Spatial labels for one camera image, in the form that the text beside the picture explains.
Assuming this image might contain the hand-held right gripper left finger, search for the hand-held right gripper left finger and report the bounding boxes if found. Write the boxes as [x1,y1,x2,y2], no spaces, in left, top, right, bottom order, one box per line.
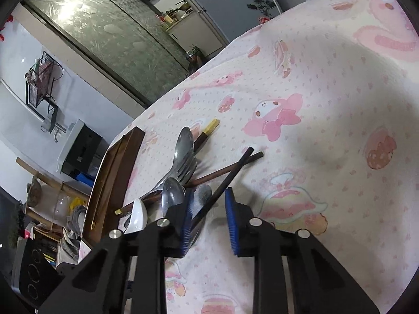
[39,188,197,314]

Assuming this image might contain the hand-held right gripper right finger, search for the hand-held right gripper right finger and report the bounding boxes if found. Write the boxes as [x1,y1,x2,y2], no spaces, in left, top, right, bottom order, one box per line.
[224,186,380,314]

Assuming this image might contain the black chopstick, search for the black chopstick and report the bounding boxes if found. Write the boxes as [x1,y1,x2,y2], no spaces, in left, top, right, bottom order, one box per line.
[190,147,255,231]

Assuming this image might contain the white ceramic spoon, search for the white ceramic spoon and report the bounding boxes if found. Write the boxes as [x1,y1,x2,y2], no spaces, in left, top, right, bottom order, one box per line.
[124,198,148,235]

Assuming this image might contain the metal fork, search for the metal fork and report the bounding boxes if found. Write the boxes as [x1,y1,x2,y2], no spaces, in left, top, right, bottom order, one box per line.
[154,155,199,197]

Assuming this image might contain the brown chopstick with gold tip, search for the brown chopstick with gold tip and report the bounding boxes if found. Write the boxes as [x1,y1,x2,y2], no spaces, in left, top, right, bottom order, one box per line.
[114,191,164,216]

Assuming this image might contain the large metal spoon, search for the large metal spoon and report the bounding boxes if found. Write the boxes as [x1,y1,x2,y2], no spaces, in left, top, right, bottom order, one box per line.
[149,126,194,193]

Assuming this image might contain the dark wooden tray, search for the dark wooden tray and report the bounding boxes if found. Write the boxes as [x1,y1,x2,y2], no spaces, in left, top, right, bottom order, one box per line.
[80,127,146,247]

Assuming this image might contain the grey folded cloth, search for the grey folded cloth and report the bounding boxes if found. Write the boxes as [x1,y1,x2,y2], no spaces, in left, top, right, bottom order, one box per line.
[67,204,87,236]

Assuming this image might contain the blue plastic crate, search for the blue plastic crate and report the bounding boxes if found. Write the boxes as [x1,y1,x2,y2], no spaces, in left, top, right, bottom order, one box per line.
[75,172,97,187]

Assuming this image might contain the bamboo pole rack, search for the bamboo pole rack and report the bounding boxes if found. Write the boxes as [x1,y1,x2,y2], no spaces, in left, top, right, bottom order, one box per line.
[16,157,90,229]

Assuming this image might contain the clear glass dome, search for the clear glass dome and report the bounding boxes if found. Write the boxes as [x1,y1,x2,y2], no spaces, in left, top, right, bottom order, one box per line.
[49,191,71,225]

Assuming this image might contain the black and white cabinet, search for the black and white cabinet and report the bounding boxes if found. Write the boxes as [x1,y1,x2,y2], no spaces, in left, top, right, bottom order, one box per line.
[57,119,108,175]

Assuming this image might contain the black induction cooktop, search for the black induction cooktop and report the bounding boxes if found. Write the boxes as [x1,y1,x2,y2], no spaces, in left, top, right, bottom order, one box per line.
[11,237,64,301]

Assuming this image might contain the green potted plant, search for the green potted plant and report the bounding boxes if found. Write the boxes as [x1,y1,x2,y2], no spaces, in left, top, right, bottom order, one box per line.
[8,203,25,246]

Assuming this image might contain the small stand with pots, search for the small stand with pots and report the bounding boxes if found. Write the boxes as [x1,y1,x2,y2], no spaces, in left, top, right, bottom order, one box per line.
[186,45,205,69]

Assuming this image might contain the pink cartoon printed blanket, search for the pink cartoon printed blanket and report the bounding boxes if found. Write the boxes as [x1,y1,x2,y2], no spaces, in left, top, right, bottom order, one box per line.
[79,0,419,314]

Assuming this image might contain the white kitchen counter cabinet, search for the white kitchen counter cabinet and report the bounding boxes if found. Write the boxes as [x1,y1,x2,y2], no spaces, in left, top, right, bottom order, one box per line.
[151,0,228,53]

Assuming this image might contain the frosted sliding glass door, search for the frosted sliding glass door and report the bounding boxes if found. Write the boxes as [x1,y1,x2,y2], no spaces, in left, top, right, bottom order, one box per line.
[21,0,197,108]

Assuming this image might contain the grey refrigerator with red stickers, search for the grey refrigerator with red stickers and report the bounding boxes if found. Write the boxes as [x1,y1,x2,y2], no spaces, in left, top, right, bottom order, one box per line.
[162,0,282,44]

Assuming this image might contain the black wire wall rack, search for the black wire wall rack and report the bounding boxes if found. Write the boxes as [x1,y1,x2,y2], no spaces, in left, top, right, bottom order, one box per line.
[24,51,64,118]

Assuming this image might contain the red paper wall cutting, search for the red paper wall cutting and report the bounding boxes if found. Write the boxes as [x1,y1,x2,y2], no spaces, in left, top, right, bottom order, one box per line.
[0,15,14,41]

